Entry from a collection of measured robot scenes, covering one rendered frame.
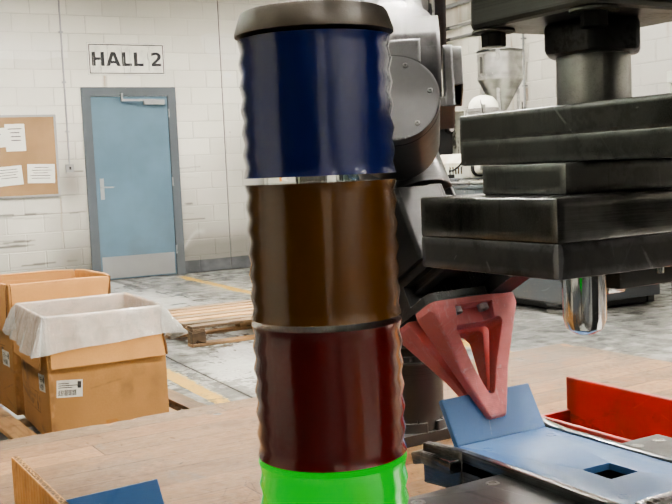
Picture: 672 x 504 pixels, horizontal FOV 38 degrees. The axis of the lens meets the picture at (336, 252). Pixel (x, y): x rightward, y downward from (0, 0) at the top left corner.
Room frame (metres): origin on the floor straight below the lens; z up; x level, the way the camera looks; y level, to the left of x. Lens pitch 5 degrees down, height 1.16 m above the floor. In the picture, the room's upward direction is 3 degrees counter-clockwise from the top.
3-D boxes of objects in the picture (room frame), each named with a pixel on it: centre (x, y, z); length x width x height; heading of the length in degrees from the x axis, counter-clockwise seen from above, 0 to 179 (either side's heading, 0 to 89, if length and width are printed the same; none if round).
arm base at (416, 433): (0.93, -0.07, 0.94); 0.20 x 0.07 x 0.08; 121
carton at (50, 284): (4.59, 1.37, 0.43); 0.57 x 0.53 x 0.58; 32
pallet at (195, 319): (7.29, 0.72, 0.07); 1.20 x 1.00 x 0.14; 119
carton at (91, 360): (4.06, 1.03, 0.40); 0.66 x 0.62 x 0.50; 28
